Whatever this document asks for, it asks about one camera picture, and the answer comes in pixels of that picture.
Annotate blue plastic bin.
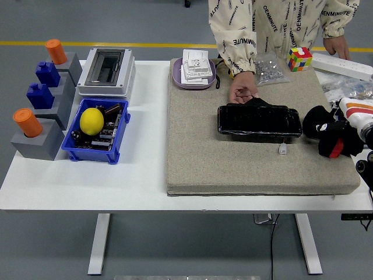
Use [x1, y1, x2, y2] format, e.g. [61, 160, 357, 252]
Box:
[61, 98, 131, 163]

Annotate grey base block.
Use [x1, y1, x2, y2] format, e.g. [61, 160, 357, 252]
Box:
[33, 94, 75, 131]
[57, 51, 83, 88]
[51, 72, 76, 102]
[10, 118, 65, 161]

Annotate clear bag of screws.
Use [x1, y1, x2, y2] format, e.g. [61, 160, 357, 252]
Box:
[254, 54, 291, 88]

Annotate black table control panel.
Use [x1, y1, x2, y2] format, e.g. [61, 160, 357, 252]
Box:
[340, 213, 373, 222]

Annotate white table leg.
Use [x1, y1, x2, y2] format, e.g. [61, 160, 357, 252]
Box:
[294, 213, 323, 275]
[87, 213, 111, 277]

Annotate brown cylindrical capacitor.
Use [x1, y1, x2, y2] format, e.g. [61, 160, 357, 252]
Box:
[104, 102, 122, 116]

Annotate person's left hand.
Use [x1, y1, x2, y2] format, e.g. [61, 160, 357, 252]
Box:
[323, 37, 352, 61]

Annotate person's right hand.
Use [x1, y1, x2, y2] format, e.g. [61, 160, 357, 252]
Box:
[228, 71, 261, 104]

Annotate person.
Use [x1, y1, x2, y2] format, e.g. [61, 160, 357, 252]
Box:
[207, 0, 361, 79]

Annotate white socket plate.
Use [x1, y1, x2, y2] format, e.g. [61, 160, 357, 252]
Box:
[182, 48, 213, 79]

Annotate clear plastic parts bags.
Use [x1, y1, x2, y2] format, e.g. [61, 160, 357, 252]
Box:
[317, 72, 373, 103]

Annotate black rag with red patch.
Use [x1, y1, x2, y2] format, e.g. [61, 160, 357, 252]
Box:
[302, 105, 365, 159]

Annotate silver box under table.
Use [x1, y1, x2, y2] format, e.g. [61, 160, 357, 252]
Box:
[252, 213, 277, 225]

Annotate black rectangular panel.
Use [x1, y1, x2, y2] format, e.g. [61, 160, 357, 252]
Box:
[217, 97, 303, 144]

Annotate purple tray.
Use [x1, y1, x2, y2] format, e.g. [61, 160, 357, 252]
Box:
[172, 57, 217, 90]

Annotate grey-brown mat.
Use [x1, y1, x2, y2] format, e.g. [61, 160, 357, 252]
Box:
[166, 58, 361, 197]

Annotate grey electrical enclosure box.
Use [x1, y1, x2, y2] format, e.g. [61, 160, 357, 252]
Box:
[76, 48, 136, 97]

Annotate yellow lemon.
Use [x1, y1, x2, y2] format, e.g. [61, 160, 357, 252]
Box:
[79, 107, 105, 136]

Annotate dark circuit board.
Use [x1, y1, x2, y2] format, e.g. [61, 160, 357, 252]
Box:
[90, 122, 117, 150]

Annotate white power strip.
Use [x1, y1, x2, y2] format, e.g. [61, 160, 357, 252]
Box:
[312, 52, 373, 80]

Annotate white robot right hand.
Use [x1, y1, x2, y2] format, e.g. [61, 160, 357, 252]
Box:
[316, 97, 373, 138]

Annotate blue block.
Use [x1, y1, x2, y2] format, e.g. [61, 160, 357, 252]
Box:
[26, 83, 55, 110]
[35, 60, 61, 88]

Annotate multicoloured puzzle cube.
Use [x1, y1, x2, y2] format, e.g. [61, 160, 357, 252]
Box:
[286, 47, 313, 72]

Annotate orange cylinder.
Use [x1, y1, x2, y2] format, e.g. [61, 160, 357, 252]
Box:
[12, 108, 44, 138]
[45, 39, 68, 65]

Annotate white switch plate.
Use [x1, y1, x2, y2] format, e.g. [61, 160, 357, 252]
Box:
[180, 64, 209, 85]

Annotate hanging black power cable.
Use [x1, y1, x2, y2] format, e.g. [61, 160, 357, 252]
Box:
[270, 213, 281, 280]

